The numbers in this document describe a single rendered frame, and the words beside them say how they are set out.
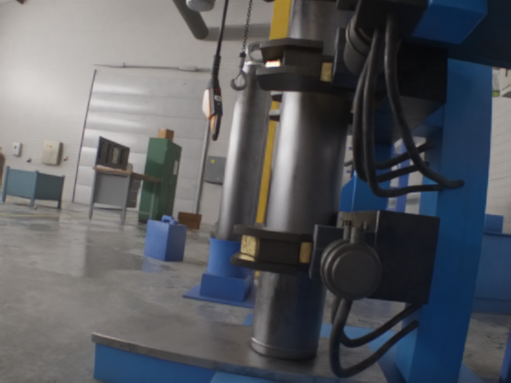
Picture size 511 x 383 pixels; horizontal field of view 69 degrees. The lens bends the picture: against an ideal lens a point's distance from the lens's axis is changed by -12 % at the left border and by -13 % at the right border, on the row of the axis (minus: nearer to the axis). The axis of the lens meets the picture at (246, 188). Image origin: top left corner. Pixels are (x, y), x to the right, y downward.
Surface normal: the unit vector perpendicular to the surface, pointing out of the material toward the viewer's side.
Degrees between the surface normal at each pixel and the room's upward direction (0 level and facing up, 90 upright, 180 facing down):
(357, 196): 90
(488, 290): 90
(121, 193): 90
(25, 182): 90
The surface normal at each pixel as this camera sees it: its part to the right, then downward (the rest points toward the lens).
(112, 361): -0.12, -0.07
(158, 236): -0.57, -0.11
